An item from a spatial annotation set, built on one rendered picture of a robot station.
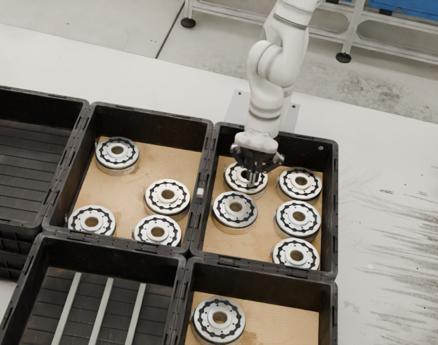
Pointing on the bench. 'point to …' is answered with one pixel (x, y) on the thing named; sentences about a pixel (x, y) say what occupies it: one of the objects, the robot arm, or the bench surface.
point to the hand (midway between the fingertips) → (253, 176)
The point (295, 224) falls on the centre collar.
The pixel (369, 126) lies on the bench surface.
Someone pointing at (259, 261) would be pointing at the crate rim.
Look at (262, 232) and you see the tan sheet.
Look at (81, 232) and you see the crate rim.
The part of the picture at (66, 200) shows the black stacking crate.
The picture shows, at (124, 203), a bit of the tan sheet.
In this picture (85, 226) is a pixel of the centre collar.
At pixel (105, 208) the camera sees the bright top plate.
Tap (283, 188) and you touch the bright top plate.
